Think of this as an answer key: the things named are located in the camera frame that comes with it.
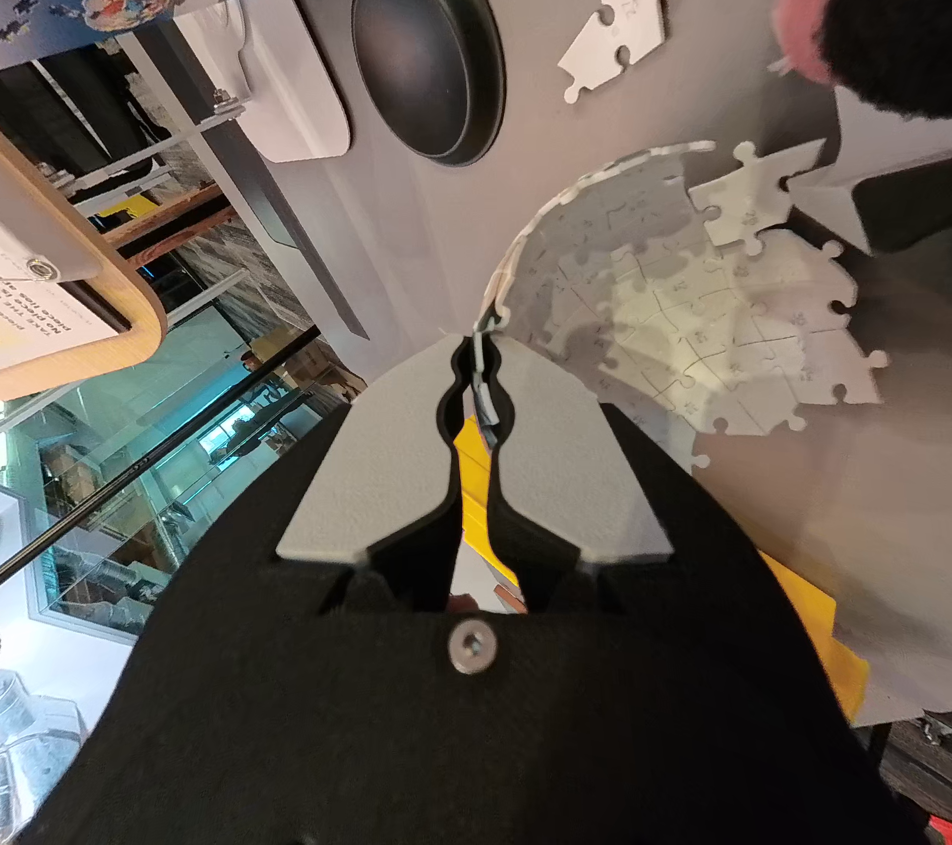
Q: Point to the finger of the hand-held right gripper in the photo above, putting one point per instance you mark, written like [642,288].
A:
[892,135]
[825,209]

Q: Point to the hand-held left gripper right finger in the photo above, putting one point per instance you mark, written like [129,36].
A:
[573,473]

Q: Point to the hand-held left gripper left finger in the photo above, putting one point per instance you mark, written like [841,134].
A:
[379,465]

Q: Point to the white puzzle piece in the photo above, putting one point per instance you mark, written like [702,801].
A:
[625,19]
[751,198]

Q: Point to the partly built white puzzle ball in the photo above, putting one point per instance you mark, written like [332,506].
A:
[669,317]

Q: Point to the black round puzzle stand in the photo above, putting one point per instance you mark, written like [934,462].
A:
[424,42]

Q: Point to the thin black rod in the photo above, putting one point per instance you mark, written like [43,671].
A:
[149,465]

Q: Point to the wooden sign holder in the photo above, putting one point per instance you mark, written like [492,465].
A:
[111,272]

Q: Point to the yellow paper sheet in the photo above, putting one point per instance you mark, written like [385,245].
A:
[840,666]

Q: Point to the white plastic tray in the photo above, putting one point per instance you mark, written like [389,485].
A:
[297,79]

